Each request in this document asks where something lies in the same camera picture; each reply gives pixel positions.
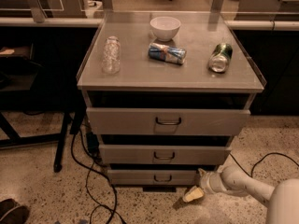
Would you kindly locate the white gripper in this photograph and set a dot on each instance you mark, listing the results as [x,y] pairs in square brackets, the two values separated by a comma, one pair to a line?
[206,183]

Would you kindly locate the grey bottom drawer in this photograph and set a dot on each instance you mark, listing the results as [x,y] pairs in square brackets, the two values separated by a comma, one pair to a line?
[152,177]

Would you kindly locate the grey drawer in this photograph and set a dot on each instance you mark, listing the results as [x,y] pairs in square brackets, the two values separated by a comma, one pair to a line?
[150,121]
[131,154]
[152,177]

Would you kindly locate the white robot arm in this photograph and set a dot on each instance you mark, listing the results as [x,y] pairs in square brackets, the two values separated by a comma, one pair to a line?
[281,201]

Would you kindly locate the grey top drawer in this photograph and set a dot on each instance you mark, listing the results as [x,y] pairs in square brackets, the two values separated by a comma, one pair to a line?
[150,121]

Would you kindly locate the grey middle drawer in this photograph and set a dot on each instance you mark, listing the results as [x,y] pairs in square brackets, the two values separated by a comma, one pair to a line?
[131,154]

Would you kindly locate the grey drawer cabinet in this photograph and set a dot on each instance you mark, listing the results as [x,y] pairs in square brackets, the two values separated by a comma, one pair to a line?
[143,82]

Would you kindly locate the black power adapter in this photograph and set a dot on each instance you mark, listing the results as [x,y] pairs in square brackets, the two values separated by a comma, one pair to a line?
[92,143]

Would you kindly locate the green soda can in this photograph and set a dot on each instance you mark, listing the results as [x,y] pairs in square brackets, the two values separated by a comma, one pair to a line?
[220,58]

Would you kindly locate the blue crushed soda can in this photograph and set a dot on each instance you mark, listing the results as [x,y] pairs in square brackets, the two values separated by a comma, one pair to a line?
[167,53]

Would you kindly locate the white ceramic bowl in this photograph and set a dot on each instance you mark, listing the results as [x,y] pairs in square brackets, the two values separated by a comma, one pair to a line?
[165,28]

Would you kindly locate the clear plastic bottle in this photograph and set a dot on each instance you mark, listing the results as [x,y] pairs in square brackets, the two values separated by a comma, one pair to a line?
[111,63]

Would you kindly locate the dark shoe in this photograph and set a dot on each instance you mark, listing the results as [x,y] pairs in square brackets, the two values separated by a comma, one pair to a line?
[13,213]

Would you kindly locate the black table frame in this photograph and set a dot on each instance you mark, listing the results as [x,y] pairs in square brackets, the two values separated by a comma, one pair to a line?
[36,81]

